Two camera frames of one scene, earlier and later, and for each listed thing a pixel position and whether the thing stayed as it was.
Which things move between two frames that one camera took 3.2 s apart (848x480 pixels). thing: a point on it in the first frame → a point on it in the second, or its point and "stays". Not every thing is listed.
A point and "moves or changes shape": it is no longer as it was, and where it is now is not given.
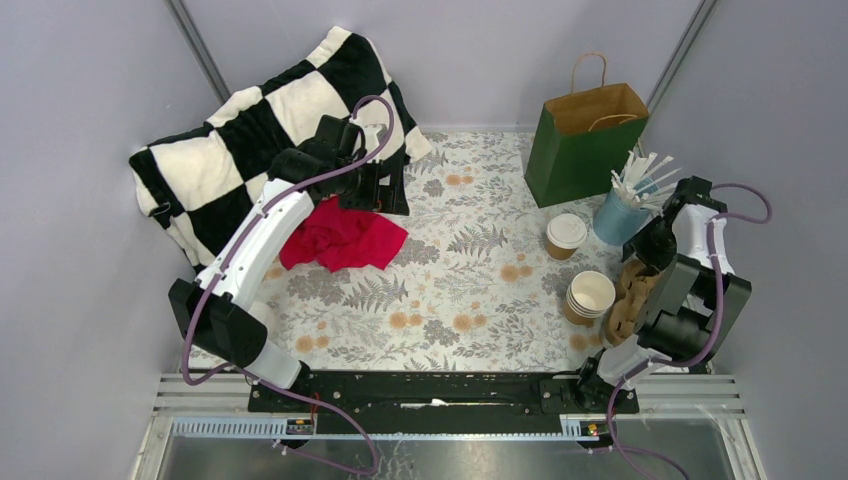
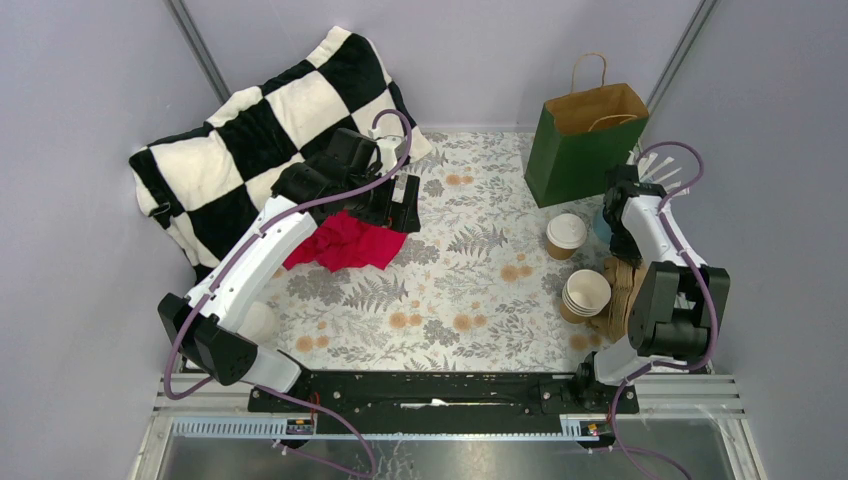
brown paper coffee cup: [565, 233] stays
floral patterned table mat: [480, 288] stays
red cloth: [337, 239] stays
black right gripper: [638, 243] → [629, 254]
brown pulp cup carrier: [636, 282] moves or changes shape
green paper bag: [583, 138] stays
